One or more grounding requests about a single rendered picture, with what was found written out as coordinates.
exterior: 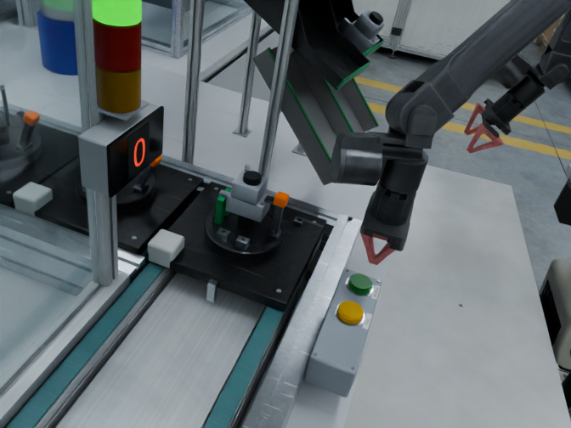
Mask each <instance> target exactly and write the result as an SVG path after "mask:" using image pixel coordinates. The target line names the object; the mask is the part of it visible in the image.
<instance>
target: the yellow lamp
mask: <svg viewBox="0 0 571 428"><path fill-rule="evenodd" d="M95 76H96V93H97V105H98V106H99V107H100V108H101V109H103V110H107V111H109V112H114V113H128V112H132V111H135V110H137V109H138V108H139V107H140V106H141V66H140V67H139V68H138V69H136V70H131V71H123V72H120V71H111V70H105V69H103V68H101V67H99V66H98V65H96V64H95Z"/></svg>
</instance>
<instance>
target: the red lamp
mask: <svg viewBox="0 0 571 428"><path fill-rule="evenodd" d="M141 33H142V22H141V21H140V22H139V23H138V24H137V25H129V26H116V25H107V24H103V23H101V22H98V21H97V20H96V19H95V18H93V43H94V59H95V63H96V65H98V66H99V67H101V68H103V69H105V70H111V71H120V72H123V71H131V70H136V69H138V68H139V67H140V66H141Z"/></svg>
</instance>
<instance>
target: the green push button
mask: <svg viewBox="0 0 571 428"><path fill-rule="evenodd" d="M372 285H373V284H372V281H371V280H370V279H369V278H368V277H367V276H365V275H363V274H360V273H356V274H353V275H351V276H350V277H349V280H348V287H349V288H350V290H352V291H353V292H355V293H358V294H361V295H364V294H368V293H369V292H370V291H371V288H372Z"/></svg>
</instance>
